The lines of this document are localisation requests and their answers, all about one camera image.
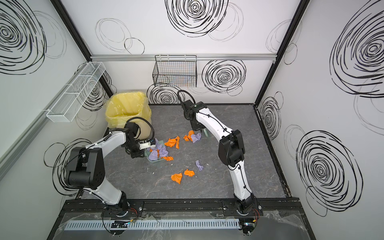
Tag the orange paper scrap by dustpan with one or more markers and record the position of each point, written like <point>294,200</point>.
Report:
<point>168,158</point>

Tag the white slotted cable duct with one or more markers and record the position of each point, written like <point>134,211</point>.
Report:
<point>116,225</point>

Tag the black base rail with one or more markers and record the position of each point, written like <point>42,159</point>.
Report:
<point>225,207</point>

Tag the large purple paper scrap front right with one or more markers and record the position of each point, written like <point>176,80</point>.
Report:
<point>161,149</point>

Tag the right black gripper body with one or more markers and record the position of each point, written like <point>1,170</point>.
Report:
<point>196,125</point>

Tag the yellow plastic bin liner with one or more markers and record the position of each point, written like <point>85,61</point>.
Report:
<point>124,106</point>

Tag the purple paper scrap back right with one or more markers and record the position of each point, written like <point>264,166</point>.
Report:
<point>196,137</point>

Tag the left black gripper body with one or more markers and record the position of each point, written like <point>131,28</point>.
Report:
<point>137,151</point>

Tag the black wire wall basket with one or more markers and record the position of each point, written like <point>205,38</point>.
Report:
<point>176,70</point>

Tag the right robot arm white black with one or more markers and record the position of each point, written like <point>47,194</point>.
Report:
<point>231,148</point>

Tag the mint green dustpan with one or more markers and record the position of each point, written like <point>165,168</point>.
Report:
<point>147,153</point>

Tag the small orange scrap front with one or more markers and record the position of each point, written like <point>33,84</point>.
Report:
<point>177,178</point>

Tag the mint green hand brush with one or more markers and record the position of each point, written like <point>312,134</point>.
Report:
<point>205,131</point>

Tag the orange paper scrap beside purple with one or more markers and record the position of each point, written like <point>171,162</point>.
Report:
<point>189,173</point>

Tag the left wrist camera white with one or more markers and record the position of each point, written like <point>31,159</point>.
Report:
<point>147,144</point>

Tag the orange paper scrap near bin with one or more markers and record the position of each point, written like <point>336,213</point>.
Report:
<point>188,137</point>

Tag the large orange paper scrap front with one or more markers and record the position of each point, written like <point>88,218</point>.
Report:
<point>175,142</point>

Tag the purple paper scrap front left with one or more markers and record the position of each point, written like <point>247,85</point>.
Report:
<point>154,156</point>

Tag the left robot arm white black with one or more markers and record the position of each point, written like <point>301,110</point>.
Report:
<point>85,168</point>

